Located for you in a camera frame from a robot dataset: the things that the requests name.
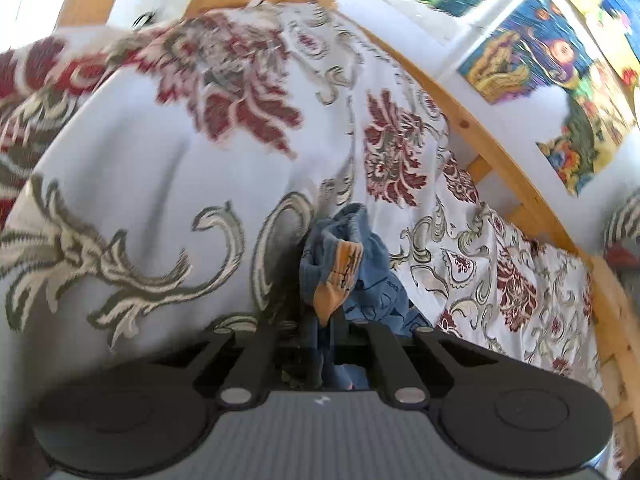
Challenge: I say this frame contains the white floral bedspread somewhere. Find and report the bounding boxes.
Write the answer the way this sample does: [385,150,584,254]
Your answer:
[1,3,603,479]

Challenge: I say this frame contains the landscape wall drawing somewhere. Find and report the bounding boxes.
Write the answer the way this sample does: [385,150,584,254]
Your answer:
[538,0,639,196]

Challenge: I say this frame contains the starry night wall drawing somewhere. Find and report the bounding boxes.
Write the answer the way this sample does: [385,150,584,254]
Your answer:
[458,0,592,105]

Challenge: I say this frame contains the blue orange patterned pants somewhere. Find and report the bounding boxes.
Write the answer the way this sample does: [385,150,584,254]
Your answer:
[299,203,431,391]

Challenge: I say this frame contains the bagged striped bedding bundle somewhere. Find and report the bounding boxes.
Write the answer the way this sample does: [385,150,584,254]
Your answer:
[604,188,640,296]

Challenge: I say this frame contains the wooden bed frame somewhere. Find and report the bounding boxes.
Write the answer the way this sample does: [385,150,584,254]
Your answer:
[56,0,639,460]

